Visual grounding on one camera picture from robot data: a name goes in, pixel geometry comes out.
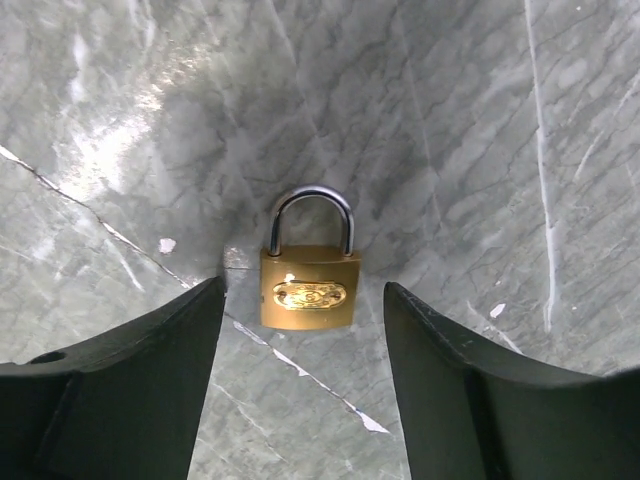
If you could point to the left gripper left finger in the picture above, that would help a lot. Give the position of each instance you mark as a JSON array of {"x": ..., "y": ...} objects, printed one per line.
[{"x": 125, "y": 404}]

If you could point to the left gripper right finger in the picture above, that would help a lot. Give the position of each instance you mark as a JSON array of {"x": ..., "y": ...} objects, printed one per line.
[{"x": 473, "y": 409}]

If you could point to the small brass padlock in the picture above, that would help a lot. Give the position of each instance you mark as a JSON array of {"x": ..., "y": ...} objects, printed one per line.
[{"x": 309, "y": 287}]

